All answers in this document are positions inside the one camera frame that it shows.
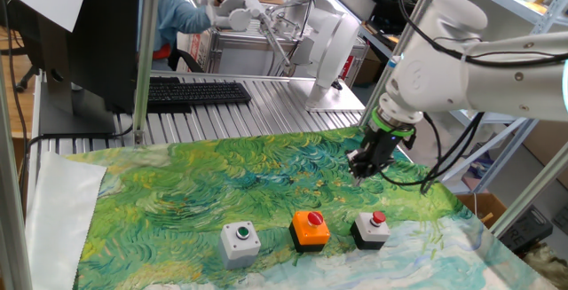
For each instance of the green blue painting print cloth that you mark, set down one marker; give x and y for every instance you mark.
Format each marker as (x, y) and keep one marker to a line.
(199, 183)

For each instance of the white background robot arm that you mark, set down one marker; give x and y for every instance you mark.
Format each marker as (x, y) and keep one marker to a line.
(330, 46)

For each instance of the white black box red button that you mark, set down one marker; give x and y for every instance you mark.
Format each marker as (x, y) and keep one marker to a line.
(369, 234)

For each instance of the brown cardboard box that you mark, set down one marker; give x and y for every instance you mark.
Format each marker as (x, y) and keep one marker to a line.
(483, 203)

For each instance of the person in blue shirt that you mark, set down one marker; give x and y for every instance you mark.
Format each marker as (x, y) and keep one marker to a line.
(173, 19)

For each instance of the orange box red mushroom button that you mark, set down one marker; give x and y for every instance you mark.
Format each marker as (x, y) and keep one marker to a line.
(308, 234)

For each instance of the grey box green push button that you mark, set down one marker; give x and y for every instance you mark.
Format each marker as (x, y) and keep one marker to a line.
(239, 248)

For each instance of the black keyboard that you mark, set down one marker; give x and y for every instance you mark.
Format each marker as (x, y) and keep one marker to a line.
(199, 92)

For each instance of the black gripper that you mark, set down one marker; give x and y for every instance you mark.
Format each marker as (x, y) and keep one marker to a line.
(384, 150)

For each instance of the black tray with green item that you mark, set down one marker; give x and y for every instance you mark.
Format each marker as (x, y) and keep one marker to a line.
(386, 6)

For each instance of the black computer monitor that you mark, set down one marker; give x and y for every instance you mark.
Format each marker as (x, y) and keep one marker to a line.
(106, 37)

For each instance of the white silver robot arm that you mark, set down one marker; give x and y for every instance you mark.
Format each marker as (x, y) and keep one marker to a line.
(488, 81)

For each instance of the aluminium frame post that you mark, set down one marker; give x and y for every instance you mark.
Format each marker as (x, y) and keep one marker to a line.
(401, 46)
(528, 192)
(146, 59)
(11, 192)

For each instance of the black red office chair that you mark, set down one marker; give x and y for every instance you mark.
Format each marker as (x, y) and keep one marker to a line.
(184, 61)

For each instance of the beige fuzzy cloth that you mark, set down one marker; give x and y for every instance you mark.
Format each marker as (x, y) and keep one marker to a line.
(550, 268)

